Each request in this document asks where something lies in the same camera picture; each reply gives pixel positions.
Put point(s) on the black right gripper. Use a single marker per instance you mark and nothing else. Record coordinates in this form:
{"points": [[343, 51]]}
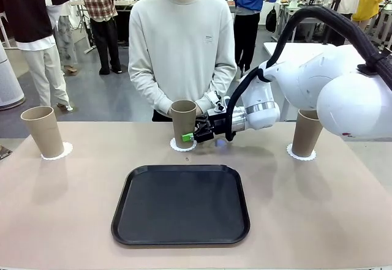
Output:
{"points": [[219, 124]]}

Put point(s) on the tall brown paper cup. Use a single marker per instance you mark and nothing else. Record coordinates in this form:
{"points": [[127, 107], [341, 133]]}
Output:
{"points": [[43, 132], [183, 123], [306, 138]]}

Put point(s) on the white scalloped paper coaster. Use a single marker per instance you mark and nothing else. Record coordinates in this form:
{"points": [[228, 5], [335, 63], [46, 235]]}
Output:
{"points": [[176, 148], [301, 158], [68, 150]]}

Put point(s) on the person's right forearm grey sleeve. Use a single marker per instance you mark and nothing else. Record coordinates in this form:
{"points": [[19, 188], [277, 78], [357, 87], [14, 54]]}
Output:
{"points": [[147, 86]]}

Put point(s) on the person's left forearm grey sleeve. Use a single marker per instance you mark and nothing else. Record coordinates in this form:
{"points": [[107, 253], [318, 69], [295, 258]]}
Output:
{"points": [[220, 80]]}

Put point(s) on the black plastic serving tray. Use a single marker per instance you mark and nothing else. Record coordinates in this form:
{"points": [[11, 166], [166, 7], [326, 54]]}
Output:
{"points": [[183, 205]]}

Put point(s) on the person in grey sweatshirt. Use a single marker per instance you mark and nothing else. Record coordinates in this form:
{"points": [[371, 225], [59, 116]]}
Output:
{"points": [[183, 37]]}

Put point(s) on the white background table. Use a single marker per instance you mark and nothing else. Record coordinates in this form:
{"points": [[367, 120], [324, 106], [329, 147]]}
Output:
{"points": [[301, 47]]}

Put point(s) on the black hanging bag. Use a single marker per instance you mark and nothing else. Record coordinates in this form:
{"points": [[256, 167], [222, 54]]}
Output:
{"points": [[271, 19]]}

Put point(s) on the grey background desk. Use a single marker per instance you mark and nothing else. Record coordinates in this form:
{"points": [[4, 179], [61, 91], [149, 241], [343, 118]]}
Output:
{"points": [[306, 29]]}

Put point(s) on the person in plaid shirt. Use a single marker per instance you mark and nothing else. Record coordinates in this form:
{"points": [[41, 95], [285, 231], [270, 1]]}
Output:
{"points": [[101, 6]]}

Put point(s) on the person in patterned grey trousers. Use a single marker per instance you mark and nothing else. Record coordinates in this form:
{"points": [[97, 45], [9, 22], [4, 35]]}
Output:
{"points": [[65, 37]]}

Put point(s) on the white cylindrical air purifier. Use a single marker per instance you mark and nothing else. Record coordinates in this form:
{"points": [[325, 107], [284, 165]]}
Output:
{"points": [[9, 80]]}

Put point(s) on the person in black shirt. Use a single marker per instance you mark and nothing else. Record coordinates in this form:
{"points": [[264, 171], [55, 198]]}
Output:
{"points": [[27, 13]]}

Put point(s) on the person in yellow jacket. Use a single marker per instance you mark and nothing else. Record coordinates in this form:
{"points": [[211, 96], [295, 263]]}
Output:
{"points": [[370, 0]]}

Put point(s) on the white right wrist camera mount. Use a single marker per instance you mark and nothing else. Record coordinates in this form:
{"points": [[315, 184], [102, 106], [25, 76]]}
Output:
{"points": [[219, 100]]}

